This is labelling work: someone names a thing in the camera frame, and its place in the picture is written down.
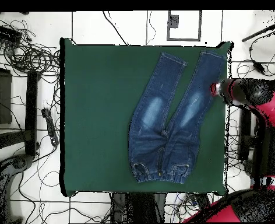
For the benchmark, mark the blue denim jeans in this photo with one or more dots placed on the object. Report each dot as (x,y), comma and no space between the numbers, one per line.
(151,144)

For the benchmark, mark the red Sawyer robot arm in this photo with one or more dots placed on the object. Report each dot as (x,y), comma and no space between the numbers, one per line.
(272,109)

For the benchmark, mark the black flat panel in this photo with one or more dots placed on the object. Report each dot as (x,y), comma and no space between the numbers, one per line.
(3,98)

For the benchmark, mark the black power adapter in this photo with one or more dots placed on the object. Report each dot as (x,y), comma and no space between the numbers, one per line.
(258,67)

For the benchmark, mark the black upright stand bar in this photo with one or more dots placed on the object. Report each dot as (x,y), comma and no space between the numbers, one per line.
(31,112)
(244,130)

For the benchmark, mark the black tripod leg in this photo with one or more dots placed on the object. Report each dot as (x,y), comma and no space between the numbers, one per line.
(261,31)

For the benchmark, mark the wide black power strip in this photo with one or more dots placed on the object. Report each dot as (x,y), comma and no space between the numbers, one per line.
(201,200)

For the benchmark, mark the dark green table cloth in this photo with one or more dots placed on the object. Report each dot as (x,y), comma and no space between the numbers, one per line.
(100,116)

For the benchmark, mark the long black power strip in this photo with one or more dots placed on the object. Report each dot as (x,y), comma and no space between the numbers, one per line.
(50,126)

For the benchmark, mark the dark stand base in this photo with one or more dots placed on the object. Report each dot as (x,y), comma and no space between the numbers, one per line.
(18,163)

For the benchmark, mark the black box device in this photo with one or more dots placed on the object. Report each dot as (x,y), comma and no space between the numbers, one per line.
(5,33)

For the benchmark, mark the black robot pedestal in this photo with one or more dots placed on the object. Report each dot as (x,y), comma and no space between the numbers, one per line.
(137,207)

